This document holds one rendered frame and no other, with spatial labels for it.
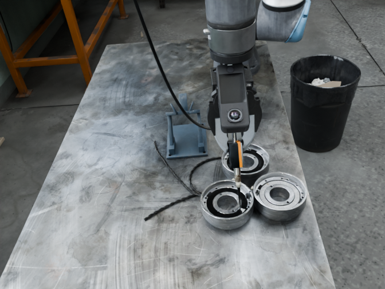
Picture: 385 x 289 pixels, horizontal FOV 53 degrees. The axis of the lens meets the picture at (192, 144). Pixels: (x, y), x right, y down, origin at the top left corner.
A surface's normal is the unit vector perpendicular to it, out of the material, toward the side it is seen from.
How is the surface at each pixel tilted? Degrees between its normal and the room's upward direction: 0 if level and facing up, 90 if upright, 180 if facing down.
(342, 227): 0
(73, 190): 0
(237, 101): 31
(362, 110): 0
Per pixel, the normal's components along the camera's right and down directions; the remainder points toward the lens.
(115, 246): -0.09, -0.77
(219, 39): -0.51, 0.58
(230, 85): -0.07, -0.33
